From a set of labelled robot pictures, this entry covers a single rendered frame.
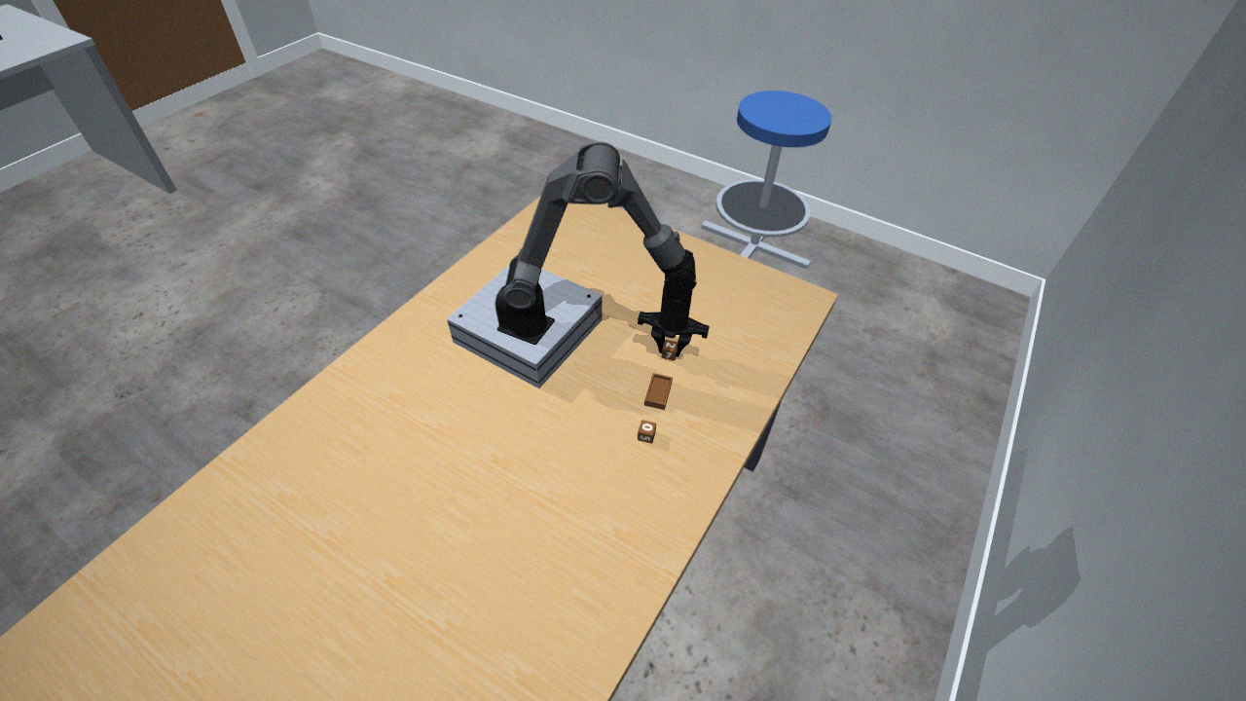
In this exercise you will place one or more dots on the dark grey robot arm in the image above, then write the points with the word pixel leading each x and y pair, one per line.
pixel 601 180

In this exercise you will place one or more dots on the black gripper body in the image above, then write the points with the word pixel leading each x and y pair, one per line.
pixel 674 325

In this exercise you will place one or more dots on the brown rectangular tray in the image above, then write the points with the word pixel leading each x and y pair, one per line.
pixel 658 391

